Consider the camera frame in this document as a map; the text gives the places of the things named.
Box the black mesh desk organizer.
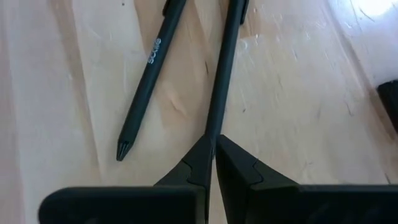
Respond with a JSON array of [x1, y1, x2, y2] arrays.
[[376, 80, 398, 133]]

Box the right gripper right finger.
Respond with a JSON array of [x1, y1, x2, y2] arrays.
[[216, 134, 398, 224]]

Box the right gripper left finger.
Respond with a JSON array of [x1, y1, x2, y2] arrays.
[[39, 133, 216, 224]]

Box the black pen with white print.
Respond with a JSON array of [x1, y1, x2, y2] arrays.
[[116, 0, 189, 162]]

